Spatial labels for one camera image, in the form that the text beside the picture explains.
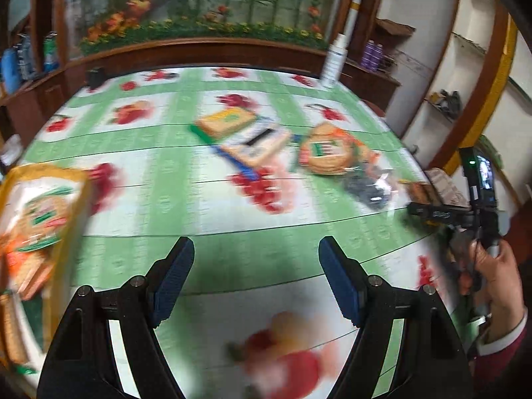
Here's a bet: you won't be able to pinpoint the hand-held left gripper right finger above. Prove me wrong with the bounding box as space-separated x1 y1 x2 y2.
318 236 474 399

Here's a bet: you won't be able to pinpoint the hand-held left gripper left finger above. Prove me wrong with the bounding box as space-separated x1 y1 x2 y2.
37 236 195 399

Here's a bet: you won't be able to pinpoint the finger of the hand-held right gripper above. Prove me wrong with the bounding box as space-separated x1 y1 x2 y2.
407 201 472 227

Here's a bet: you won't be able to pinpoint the clear packet of dark snacks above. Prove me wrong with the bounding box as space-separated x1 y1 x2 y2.
343 162 400 208

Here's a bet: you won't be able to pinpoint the gold-edged white cardboard box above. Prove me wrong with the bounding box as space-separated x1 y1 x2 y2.
0 164 94 383

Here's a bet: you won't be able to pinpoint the round cracker packet green label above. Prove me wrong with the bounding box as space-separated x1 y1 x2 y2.
17 187 79 250
298 122 360 175

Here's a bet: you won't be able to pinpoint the dark green foil packet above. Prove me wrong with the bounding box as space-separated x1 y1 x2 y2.
21 295 46 354

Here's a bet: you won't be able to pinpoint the large orange cracker packet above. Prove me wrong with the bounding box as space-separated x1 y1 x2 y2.
0 237 55 300

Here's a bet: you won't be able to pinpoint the blue-edged cracker packet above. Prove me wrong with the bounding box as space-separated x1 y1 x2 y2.
210 127 292 175

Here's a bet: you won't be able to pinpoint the green-edged square cracker packet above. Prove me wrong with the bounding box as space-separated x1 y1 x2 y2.
0 291 30 366
190 107 257 141

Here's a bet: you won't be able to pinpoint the person's right forearm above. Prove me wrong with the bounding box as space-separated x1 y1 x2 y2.
471 312 532 399

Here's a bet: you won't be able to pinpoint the person's right hand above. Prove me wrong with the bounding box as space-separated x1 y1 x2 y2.
474 239 525 333

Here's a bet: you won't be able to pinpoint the striped floral cushion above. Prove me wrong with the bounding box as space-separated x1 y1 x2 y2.
426 167 466 208

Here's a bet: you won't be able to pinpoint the fruit print green tablecloth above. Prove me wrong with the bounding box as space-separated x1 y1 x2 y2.
0 66 470 399

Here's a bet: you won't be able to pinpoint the dark items on shelf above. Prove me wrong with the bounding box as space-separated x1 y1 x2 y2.
430 89 461 119

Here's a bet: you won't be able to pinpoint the white spray bottle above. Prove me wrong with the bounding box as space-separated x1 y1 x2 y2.
320 33 349 89

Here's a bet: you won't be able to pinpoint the small black box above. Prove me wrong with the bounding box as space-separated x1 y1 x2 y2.
85 67 106 90

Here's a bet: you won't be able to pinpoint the wooden sideboard cabinet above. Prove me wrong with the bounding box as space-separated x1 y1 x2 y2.
0 37 402 142

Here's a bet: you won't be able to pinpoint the blue green plastic bag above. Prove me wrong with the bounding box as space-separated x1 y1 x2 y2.
43 31 60 71

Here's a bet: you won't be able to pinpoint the blue thermos flask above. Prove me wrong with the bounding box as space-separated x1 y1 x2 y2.
0 48 21 94

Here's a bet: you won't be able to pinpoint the grey water bottle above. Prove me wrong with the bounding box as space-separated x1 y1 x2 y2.
19 35 36 79

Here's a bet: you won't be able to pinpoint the glass flower display case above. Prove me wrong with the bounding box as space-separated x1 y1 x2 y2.
54 0 358 57

